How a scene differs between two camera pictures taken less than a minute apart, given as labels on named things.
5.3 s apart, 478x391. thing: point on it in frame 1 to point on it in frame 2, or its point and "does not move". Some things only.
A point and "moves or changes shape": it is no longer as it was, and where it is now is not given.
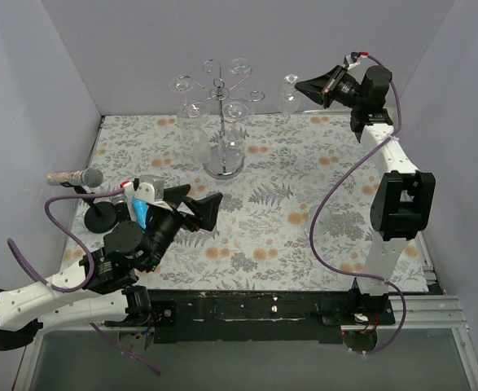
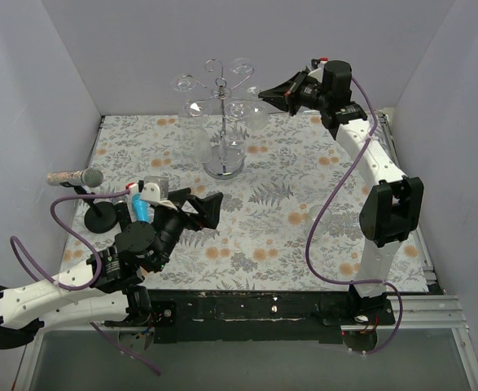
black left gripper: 181,216 does not move
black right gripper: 332,86 to 294,91
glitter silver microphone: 91,177 does not move
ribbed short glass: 288,103 moves or changes shape
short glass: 322,223 does not move
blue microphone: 142,208 does not move
